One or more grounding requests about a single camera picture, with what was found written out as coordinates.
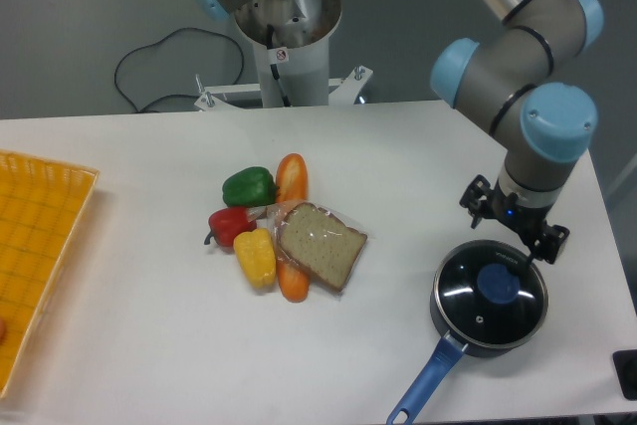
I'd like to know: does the green bell pepper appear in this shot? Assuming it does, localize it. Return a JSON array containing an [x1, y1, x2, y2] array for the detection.
[[222, 166, 277, 207]]

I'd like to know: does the yellow bell pepper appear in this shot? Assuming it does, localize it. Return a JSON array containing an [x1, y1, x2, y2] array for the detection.
[[233, 228, 276, 289]]

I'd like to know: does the bagged brown bread slice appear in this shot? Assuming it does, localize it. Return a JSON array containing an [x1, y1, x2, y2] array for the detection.
[[266, 201, 368, 295]]

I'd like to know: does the red bell pepper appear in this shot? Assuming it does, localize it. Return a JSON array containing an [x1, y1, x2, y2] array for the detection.
[[204, 206, 257, 248]]

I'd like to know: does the black cable on floor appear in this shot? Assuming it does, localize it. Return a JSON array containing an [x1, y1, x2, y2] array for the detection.
[[113, 27, 246, 114]]

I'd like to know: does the dark saucepan blue handle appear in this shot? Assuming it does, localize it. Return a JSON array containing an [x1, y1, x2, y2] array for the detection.
[[385, 238, 550, 425]]

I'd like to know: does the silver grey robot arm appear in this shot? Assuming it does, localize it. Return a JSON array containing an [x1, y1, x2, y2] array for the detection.
[[195, 0, 604, 263]]

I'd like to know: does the glass pot lid blue knob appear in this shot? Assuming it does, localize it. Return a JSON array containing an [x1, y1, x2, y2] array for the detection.
[[433, 239, 550, 348]]

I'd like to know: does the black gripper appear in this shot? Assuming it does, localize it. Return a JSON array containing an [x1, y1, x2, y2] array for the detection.
[[459, 175, 570, 264]]

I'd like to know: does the black device at table edge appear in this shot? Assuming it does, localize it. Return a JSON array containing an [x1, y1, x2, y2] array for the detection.
[[612, 349, 637, 401]]

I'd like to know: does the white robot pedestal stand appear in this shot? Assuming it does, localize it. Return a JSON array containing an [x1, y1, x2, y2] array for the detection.
[[193, 0, 369, 111]]

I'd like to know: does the orange baguette bread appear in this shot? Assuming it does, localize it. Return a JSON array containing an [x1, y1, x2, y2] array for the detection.
[[276, 153, 310, 303]]

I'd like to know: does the yellow woven basket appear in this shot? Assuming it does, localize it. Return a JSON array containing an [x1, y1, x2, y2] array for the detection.
[[1, 150, 100, 397]]

